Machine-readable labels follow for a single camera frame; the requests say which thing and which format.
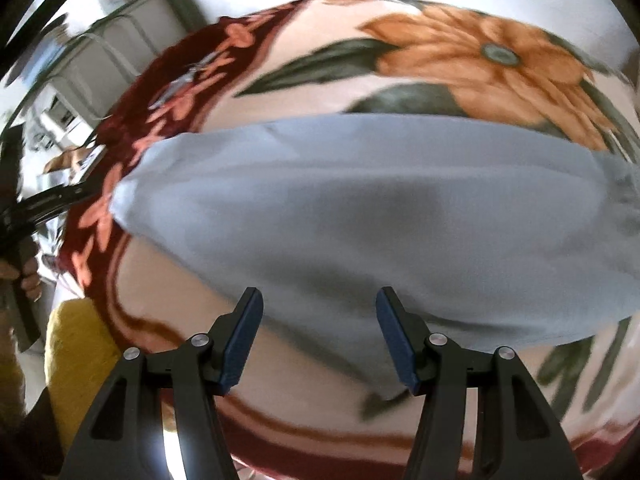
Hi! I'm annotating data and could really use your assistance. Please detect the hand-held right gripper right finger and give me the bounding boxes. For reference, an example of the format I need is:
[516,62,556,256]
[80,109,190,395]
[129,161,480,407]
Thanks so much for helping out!
[375,286,584,480]

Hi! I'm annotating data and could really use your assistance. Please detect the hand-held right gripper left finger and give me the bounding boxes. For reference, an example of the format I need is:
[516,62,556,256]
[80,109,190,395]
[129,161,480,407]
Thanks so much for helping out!
[59,286,264,480]

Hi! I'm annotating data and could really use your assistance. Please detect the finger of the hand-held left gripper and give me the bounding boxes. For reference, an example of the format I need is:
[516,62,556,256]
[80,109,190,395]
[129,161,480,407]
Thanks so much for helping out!
[10,175,108,221]

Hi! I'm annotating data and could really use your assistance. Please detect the grey pants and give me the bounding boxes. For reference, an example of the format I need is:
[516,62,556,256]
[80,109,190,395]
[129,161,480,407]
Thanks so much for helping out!
[110,112,640,401]

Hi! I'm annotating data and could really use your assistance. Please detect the person's left forearm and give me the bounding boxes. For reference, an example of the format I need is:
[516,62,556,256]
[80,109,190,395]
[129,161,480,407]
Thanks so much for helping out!
[0,345,27,417]

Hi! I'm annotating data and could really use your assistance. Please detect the person's left hand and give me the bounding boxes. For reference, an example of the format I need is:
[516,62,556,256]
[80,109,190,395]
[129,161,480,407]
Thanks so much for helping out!
[0,255,45,304]

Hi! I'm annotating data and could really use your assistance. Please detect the yellow fuzzy cloth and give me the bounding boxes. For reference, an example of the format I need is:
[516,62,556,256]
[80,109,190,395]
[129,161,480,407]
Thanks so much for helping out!
[44,300,176,456]

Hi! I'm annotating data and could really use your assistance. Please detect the floral printed blanket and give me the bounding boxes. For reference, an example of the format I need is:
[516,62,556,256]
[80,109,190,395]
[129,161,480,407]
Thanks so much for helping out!
[55,0,640,480]

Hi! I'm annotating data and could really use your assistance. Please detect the green metal bed frame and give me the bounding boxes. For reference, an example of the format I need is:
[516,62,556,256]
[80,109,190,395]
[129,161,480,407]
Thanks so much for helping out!
[45,0,203,121]

